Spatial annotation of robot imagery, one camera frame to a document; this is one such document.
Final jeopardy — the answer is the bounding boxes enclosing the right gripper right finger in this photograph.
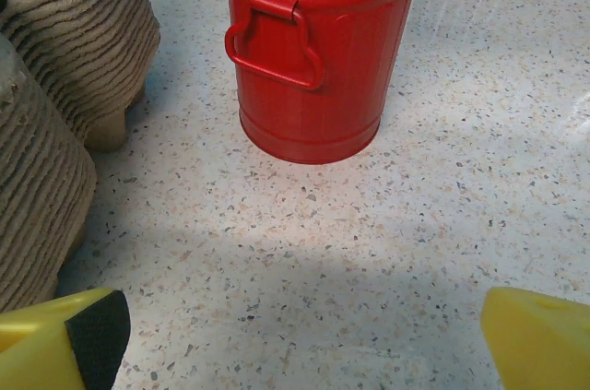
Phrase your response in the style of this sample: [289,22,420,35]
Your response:
[479,287,590,390]

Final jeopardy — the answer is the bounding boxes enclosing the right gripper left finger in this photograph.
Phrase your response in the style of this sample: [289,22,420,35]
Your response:
[0,287,132,390]

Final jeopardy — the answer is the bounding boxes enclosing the stack of pulp cup carriers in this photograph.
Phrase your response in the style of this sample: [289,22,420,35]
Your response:
[0,0,161,313]

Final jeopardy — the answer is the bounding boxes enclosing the red metal bucket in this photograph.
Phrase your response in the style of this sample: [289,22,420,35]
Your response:
[224,0,425,165]

